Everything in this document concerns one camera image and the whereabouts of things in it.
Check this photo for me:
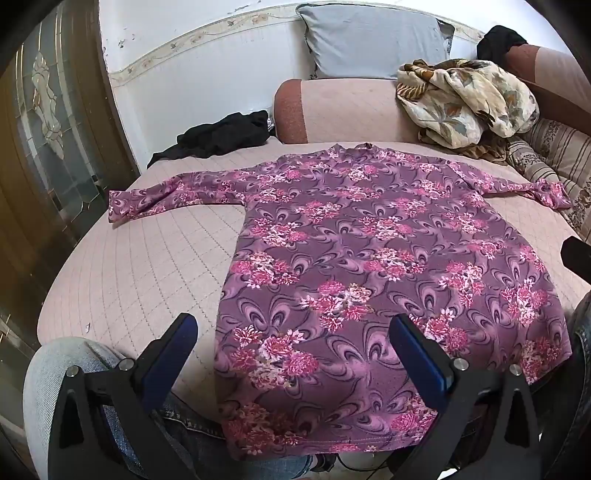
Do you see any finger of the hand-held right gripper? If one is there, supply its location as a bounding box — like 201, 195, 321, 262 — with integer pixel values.
561, 235, 591, 278

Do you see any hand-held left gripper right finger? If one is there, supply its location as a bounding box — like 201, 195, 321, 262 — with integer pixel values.
389, 314, 543, 480

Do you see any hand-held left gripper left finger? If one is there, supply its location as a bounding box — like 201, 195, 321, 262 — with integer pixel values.
48, 313, 199, 480

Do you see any purple floral long-sleeve garment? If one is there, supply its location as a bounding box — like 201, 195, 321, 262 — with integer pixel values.
108, 142, 573, 460

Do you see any pink quilted bed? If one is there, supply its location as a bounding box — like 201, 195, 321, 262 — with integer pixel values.
37, 138, 591, 416

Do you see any striped beige cushion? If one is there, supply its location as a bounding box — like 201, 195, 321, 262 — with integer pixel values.
505, 117, 591, 232

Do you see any person's leg in jeans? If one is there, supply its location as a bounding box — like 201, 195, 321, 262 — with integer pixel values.
23, 337, 324, 480

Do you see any pink bolster with brown end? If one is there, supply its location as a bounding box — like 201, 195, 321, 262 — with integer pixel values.
274, 78, 444, 146
503, 44, 591, 134

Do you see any beige floral blanket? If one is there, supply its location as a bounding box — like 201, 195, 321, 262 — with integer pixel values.
397, 58, 541, 160

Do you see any black cloth with purple trim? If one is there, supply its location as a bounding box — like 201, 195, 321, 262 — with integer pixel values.
147, 110, 278, 171

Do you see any small black cloth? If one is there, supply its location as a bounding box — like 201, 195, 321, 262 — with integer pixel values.
476, 25, 528, 63

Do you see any wooden door with patterned glass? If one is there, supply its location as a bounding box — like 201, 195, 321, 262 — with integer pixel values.
0, 0, 141, 416

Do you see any grey pillow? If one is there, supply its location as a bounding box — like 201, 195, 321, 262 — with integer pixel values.
298, 4, 455, 81

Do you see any black cable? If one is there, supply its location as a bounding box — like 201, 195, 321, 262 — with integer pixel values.
323, 455, 395, 480

